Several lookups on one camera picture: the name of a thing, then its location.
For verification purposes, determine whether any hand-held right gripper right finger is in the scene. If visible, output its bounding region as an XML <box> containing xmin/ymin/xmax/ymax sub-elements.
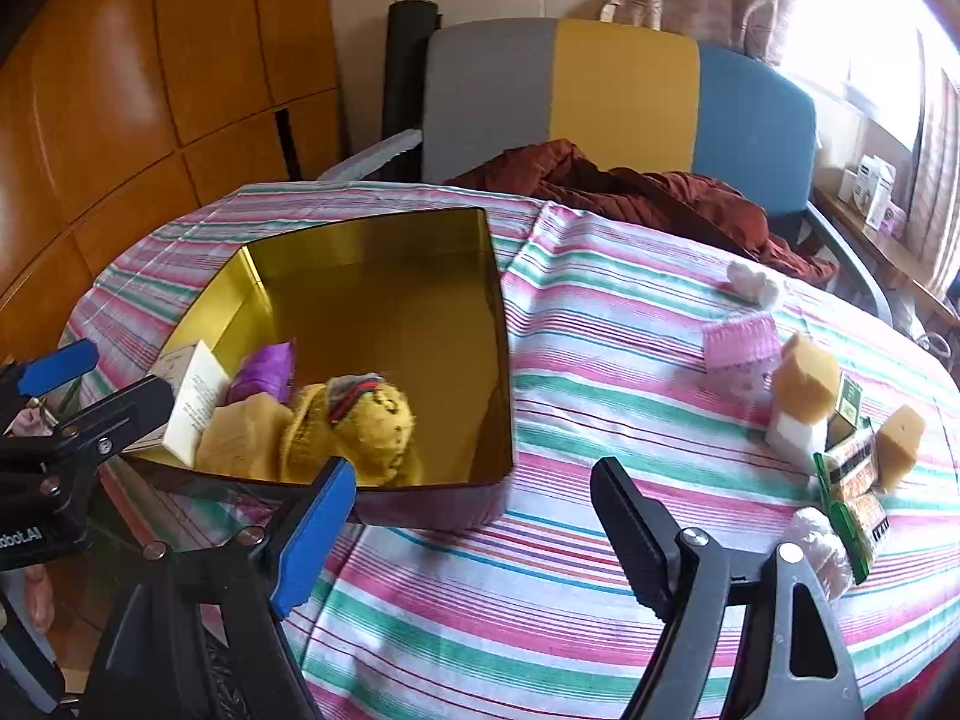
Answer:
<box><xmin>590</xmin><ymin>456</ymin><xmax>869</xmax><ymax>720</ymax></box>

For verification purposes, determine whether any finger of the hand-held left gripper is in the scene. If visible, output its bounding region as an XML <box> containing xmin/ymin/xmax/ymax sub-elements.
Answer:
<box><xmin>0</xmin><ymin>340</ymin><xmax>101</xmax><ymax>410</ymax></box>
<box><xmin>45</xmin><ymin>375</ymin><xmax>178</xmax><ymax>462</ymax></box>

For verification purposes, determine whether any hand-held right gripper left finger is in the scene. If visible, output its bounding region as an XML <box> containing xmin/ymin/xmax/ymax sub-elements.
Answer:
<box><xmin>82</xmin><ymin>456</ymin><xmax>358</xmax><ymax>720</ymax></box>

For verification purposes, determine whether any white foam block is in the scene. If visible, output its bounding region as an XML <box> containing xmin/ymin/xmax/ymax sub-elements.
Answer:
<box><xmin>765</xmin><ymin>409</ymin><xmax>830</xmax><ymax>466</ymax></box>

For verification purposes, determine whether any green cracker packet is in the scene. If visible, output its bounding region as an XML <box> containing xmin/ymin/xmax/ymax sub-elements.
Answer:
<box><xmin>829</xmin><ymin>491</ymin><xmax>890</xmax><ymax>586</ymax></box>
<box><xmin>814</xmin><ymin>420</ymin><xmax>878</xmax><ymax>503</ymax></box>

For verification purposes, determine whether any gold tin box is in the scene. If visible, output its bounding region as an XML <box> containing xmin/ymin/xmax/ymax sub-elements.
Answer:
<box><xmin>120</xmin><ymin>206</ymin><xmax>516</xmax><ymax>530</ymax></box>

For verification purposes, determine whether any yellow sponge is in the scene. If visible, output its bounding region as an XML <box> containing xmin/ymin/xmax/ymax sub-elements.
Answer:
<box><xmin>771</xmin><ymin>334</ymin><xmax>841</xmax><ymax>421</ymax></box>
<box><xmin>196</xmin><ymin>394</ymin><xmax>295</xmax><ymax>482</ymax></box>
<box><xmin>874</xmin><ymin>403</ymin><xmax>927</xmax><ymax>492</ymax></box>

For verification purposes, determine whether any person's left hand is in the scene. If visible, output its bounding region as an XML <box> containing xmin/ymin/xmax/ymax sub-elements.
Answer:
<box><xmin>22</xmin><ymin>566</ymin><xmax>58</xmax><ymax>635</ymax></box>

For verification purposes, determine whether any small white carton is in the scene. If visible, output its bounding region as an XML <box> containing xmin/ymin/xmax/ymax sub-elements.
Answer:
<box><xmin>154</xmin><ymin>341</ymin><xmax>230</xmax><ymax>466</ymax></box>

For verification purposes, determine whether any yellow plush toy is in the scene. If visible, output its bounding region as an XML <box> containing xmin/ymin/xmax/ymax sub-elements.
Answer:
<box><xmin>279</xmin><ymin>373</ymin><xmax>417</xmax><ymax>488</ymax></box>

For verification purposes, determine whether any purple packet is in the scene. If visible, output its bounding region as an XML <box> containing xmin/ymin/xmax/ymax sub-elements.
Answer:
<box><xmin>227</xmin><ymin>341</ymin><xmax>295</xmax><ymax>404</ymax></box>

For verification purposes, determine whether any clear plastic wrap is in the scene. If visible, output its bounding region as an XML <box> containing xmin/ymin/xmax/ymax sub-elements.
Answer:
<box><xmin>780</xmin><ymin>506</ymin><xmax>856</xmax><ymax>601</ymax></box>

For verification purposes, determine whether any striped tablecloth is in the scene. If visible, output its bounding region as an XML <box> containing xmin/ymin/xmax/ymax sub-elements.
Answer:
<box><xmin>60</xmin><ymin>181</ymin><xmax>960</xmax><ymax>720</ymax></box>

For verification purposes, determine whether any pink hair roller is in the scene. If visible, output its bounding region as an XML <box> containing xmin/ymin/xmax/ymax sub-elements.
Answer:
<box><xmin>701</xmin><ymin>315</ymin><xmax>785</xmax><ymax>372</ymax></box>

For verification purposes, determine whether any green carton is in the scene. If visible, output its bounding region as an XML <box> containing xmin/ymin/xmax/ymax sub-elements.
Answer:
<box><xmin>825</xmin><ymin>373</ymin><xmax>871</xmax><ymax>443</ymax></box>

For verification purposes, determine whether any white fluffy toy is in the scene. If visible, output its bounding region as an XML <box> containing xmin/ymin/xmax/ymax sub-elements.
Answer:
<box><xmin>716</xmin><ymin>261</ymin><xmax>785</xmax><ymax>308</ymax></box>

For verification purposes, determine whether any wooden wardrobe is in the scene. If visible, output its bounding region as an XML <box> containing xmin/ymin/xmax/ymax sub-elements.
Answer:
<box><xmin>0</xmin><ymin>0</ymin><xmax>350</xmax><ymax>368</ymax></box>

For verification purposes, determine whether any red-brown quilted cloth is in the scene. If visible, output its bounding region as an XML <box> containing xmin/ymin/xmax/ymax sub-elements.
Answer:
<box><xmin>444</xmin><ymin>139</ymin><xmax>837</xmax><ymax>282</ymax></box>

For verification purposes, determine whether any wooden side desk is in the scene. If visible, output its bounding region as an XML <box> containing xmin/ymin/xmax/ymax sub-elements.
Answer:
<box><xmin>814</xmin><ymin>184</ymin><xmax>960</xmax><ymax>331</ymax></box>

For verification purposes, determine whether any black rolled mat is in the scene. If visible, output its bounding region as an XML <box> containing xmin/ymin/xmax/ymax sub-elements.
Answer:
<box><xmin>381</xmin><ymin>1</ymin><xmax>440</xmax><ymax>143</ymax></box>

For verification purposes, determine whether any grey yellow blue chair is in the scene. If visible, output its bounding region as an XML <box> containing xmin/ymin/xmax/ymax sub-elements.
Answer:
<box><xmin>319</xmin><ymin>17</ymin><xmax>893</xmax><ymax>323</ymax></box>

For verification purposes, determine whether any bright window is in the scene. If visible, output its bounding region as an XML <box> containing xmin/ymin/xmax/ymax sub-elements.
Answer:
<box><xmin>780</xmin><ymin>0</ymin><xmax>960</xmax><ymax>158</ymax></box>

